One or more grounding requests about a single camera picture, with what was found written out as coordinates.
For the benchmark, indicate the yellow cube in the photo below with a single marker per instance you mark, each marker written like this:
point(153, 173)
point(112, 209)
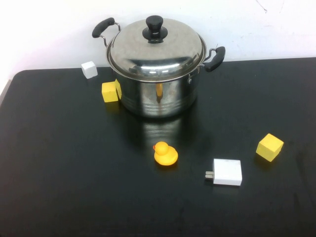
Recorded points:
point(268, 147)
point(109, 92)

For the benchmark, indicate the steel lid with black knob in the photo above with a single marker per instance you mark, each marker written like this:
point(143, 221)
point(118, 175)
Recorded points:
point(138, 56)

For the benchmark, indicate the white plug charger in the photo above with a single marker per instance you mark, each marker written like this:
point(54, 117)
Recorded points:
point(227, 172)

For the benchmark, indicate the white cube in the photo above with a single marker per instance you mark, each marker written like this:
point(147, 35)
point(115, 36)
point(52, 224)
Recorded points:
point(89, 69)

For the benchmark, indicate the yellow rubber duck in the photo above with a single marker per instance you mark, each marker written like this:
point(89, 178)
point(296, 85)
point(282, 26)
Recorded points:
point(165, 155)

